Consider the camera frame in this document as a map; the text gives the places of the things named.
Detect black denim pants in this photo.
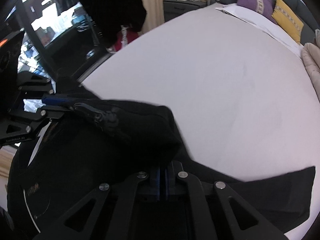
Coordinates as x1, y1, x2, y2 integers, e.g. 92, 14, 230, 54
1, 77, 316, 239

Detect red white bag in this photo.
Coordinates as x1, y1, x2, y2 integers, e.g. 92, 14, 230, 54
107, 26, 139, 54

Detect black hanging garment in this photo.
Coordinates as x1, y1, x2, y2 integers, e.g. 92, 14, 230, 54
79, 0, 147, 48

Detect dark grey nightstand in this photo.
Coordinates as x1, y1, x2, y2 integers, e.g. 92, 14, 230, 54
163, 0, 207, 22

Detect beige curtain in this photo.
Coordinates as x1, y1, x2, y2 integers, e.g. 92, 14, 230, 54
140, 0, 164, 35

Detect white pillow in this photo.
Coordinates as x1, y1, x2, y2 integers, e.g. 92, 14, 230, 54
215, 3, 303, 58

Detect folded beige duvet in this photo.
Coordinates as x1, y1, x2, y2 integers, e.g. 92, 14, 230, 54
301, 29, 320, 99

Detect purple patterned pillow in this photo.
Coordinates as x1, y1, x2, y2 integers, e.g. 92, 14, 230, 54
236, 0, 277, 24

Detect yellow patterned pillow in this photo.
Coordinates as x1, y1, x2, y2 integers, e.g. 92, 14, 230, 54
271, 0, 304, 44

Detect dark window frame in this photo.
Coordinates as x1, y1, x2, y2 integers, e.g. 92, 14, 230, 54
14, 0, 111, 80

